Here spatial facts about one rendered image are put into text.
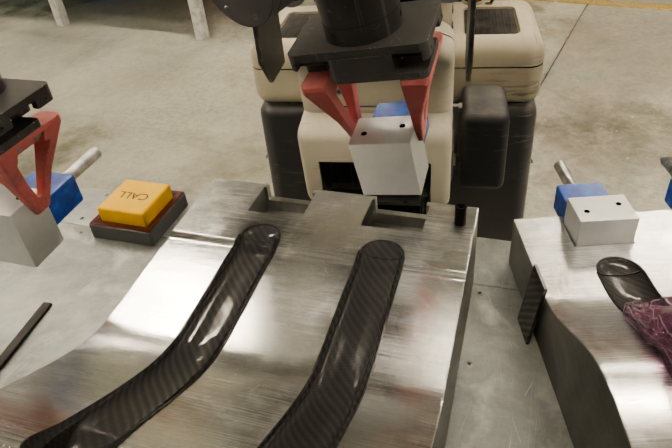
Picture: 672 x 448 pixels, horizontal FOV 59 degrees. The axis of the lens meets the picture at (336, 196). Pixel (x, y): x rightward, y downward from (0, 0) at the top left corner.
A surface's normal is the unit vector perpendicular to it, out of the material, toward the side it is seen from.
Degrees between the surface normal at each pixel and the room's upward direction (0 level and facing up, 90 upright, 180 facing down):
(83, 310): 0
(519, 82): 90
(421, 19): 11
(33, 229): 90
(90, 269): 0
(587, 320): 27
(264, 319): 3
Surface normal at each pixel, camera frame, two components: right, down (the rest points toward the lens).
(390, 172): -0.27, 0.68
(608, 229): 0.00, 0.58
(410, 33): -0.25, -0.73
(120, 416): 0.10, -0.98
